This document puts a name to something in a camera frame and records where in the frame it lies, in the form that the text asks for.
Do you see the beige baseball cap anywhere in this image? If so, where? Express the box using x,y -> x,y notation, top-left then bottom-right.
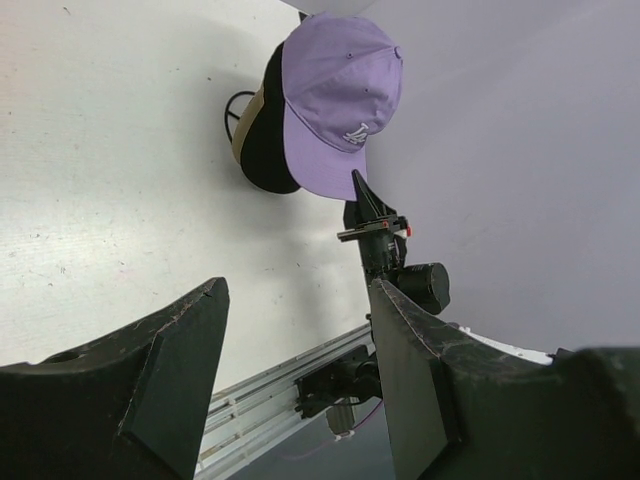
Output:
224,85 -> 264,164

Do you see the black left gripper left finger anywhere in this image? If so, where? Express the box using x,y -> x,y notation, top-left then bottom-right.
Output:
1,277 -> 230,479

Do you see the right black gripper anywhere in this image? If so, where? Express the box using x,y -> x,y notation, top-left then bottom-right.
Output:
337,170 -> 411,273

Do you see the purple baseball cap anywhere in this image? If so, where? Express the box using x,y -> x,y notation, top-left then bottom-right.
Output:
281,13 -> 403,201

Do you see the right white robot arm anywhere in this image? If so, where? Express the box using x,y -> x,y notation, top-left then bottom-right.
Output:
297,173 -> 639,479

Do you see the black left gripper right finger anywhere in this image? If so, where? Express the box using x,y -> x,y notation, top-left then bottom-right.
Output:
370,281 -> 639,479

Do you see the black baseball cap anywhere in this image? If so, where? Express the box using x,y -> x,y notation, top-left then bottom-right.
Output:
239,44 -> 300,195

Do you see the aluminium rail frame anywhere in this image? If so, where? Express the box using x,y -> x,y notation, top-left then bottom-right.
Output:
194,325 -> 373,479

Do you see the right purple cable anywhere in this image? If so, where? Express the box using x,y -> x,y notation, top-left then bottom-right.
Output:
279,399 -> 384,461

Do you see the black wire hat stand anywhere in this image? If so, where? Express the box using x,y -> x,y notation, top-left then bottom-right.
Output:
223,90 -> 255,142

